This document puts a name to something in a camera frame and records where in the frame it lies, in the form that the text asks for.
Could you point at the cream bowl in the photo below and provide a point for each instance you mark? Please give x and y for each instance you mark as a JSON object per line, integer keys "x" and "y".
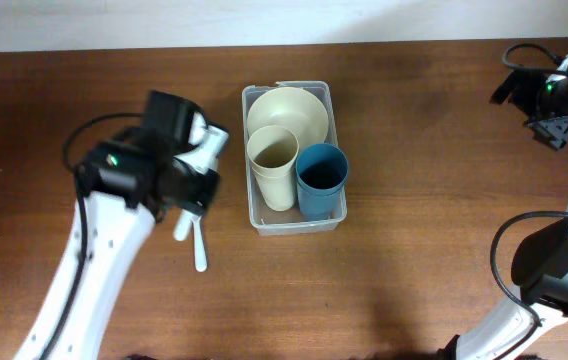
{"x": 295, "y": 109}

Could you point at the white plastic fork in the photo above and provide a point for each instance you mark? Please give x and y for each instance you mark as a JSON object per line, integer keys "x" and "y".
{"x": 183, "y": 226}

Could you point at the white plastic spoon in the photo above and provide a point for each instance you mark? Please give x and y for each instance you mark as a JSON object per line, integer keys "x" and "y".
{"x": 200, "y": 256}

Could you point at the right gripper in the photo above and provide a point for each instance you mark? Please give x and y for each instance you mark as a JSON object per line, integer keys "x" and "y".
{"x": 554, "y": 133}

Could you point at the cream cup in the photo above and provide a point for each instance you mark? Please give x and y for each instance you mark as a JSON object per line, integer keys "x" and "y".
{"x": 279, "y": 192}
{"x": 272, "y": 150}

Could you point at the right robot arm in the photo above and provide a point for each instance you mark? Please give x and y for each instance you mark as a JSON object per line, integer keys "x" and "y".
{"x": 538, "y": 299}

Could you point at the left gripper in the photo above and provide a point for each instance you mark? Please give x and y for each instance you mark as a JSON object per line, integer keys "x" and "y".
{"x": 201, "y": 202}

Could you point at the blue cup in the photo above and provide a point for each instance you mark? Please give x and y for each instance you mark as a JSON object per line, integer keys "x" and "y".
{"x": 322, "y": 169}
{"x": 316, "y": 204}

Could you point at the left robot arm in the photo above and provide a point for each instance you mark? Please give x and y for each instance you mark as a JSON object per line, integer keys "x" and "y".
{"x": 99, "y": 253}

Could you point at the clear plastic container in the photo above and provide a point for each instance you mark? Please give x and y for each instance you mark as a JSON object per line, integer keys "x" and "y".
{"x": 266, "y": 221}

